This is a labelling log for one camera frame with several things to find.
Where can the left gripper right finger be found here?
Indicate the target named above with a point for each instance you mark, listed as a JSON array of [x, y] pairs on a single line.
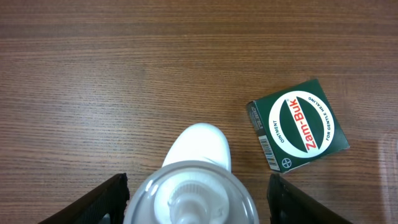
[[289, 205]]

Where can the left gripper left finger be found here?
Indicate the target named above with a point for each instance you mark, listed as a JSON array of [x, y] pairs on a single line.
[[104, 204]]

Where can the green Zam-Buk ointment box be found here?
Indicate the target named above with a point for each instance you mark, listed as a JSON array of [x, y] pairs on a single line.
[[296, 126]]

